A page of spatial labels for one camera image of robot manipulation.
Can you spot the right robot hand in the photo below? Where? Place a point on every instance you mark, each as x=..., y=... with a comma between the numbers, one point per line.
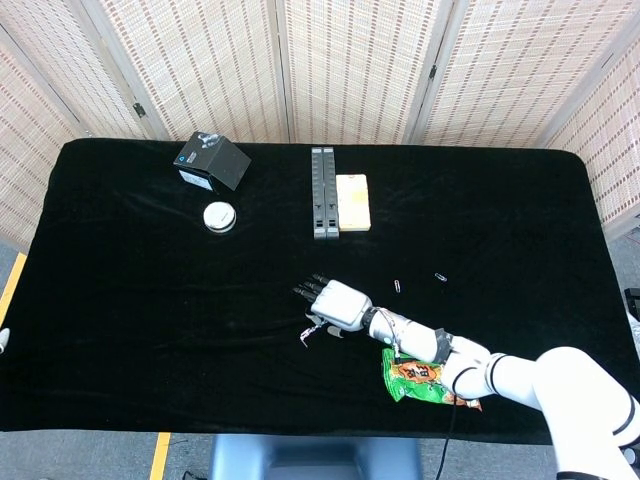
x=340, y=307

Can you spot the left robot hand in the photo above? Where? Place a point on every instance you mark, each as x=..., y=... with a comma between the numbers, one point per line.
x=3, y=341

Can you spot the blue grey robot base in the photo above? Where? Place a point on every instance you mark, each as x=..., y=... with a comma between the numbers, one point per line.
x=315, y=460

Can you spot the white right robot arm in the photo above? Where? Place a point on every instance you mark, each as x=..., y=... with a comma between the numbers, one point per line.
x=420, y=340

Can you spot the yellow floor tape strip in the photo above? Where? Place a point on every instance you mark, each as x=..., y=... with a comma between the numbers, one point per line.
x=160, y=457
x=12, y=285

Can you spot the beige rectangular block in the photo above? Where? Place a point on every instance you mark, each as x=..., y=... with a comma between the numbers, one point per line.
x=354, y=202

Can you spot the green snack bag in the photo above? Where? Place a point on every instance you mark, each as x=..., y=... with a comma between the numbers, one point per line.
x=415, y=385

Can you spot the grey long stapler bar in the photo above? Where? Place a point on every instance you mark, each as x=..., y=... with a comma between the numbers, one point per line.
x=325, y=200

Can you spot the black velvet tablecloth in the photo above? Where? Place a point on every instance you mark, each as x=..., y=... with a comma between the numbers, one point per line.
x=450, y=225

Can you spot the black cardboard box open lid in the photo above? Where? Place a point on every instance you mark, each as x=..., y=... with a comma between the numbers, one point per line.
x=225, y=165

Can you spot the woven bamboo screen panel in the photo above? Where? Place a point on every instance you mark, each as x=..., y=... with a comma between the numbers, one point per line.
x=520, y=65
x=30, y=150
x=75, y=60
x=610, y=165
x=200, y=65
x=360, y=65

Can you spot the dark metal screen hinge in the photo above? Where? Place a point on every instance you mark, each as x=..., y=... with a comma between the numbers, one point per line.
x=139, y=110
x=433, y=71

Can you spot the black metal stand part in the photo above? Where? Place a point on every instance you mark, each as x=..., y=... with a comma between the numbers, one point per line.
x=632, y=300

